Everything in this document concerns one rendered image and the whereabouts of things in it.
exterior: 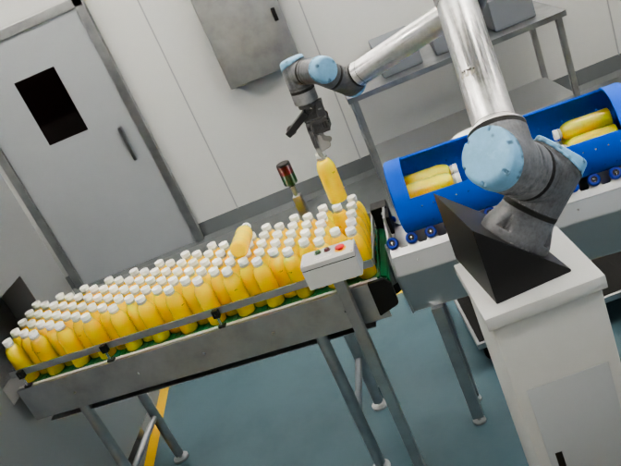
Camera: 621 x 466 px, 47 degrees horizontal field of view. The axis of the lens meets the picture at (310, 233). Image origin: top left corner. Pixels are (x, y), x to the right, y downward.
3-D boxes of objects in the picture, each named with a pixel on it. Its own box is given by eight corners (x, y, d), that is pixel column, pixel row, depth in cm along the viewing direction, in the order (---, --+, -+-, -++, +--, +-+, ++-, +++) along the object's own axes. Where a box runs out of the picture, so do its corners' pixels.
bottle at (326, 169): (326, 203, 271) (309, 161, 263) (338, 194, 274) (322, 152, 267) (338, 204, 265) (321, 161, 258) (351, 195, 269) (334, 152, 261)
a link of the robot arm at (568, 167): (568, 223, 187) (602, 163, 182) (532, 212, 176) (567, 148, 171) (527, 199, 198) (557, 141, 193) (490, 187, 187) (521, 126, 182)
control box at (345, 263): (363, 275, 247) (353, 250, 243) (310, 291, 252) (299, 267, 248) (363, 261, 256) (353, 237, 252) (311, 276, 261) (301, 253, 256)
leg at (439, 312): (487, 423, 303) (444, 306, 279) (474, 427, 305) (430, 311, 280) (485, 414, 309) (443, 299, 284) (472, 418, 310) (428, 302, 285)
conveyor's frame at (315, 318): (459, 455, 294) (388, 278, 259) (118, 537, 331) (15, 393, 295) (447, 382, 337) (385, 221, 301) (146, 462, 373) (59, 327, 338)
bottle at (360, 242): (360, 271, 271) (343, 230, 264) (378, 266, 269) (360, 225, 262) (359, 281, 265) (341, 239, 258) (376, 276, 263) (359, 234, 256)
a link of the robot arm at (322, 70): (346, 61, 240) (322, 64, 249) (320, 51, 232) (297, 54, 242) (340, 89, 239) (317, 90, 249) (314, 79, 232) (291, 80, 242)
